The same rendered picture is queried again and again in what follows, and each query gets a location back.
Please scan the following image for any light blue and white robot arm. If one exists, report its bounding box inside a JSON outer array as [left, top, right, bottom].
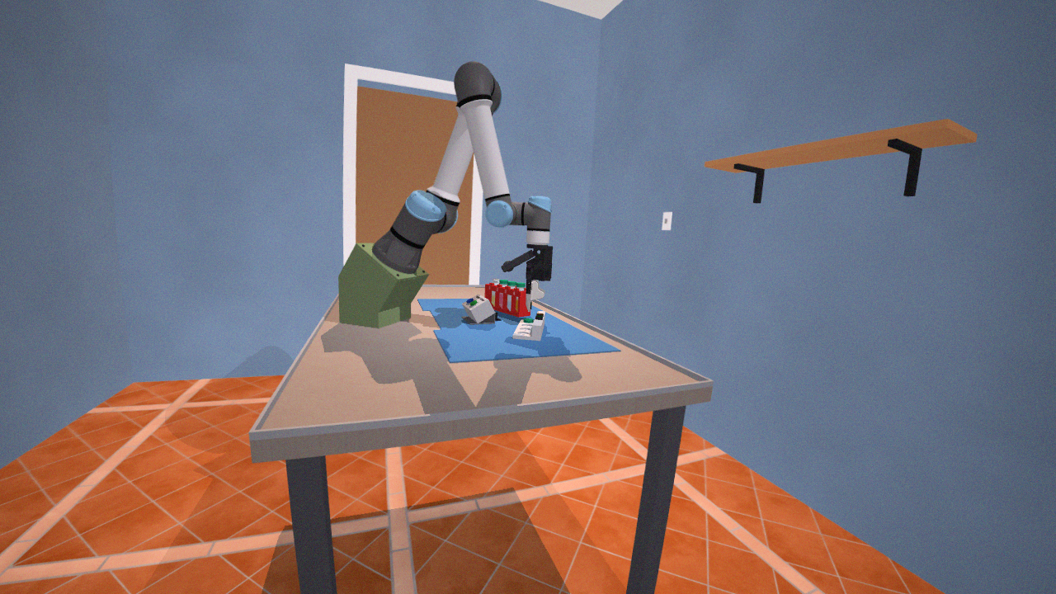
[[372, 62, 551, 274]]

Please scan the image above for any blue flat mat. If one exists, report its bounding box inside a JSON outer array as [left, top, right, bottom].
[[417, 299, 621, 363]]

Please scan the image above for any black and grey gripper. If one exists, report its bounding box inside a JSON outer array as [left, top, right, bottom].
[[526, 244, 553, 312]]

